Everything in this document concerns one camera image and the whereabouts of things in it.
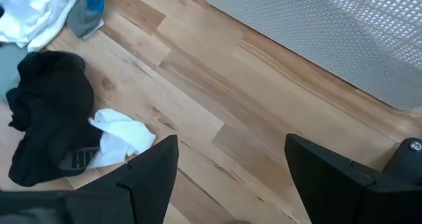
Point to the grey and blue sock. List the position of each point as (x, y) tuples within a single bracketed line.
[(82, 19)]

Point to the white plastic laundry basket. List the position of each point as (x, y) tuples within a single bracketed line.
[(329, 36)]

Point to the small white cloth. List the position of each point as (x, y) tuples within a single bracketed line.
[(122, 135)]

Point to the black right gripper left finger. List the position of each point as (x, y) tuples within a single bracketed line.
[(155, 184)]

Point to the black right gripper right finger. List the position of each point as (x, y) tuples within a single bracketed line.
[(323, 184)]

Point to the mint green cloth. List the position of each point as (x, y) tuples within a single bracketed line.
[(10, 69)]

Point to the black shorts grey waistband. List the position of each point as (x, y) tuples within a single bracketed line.
[(49, 102)]

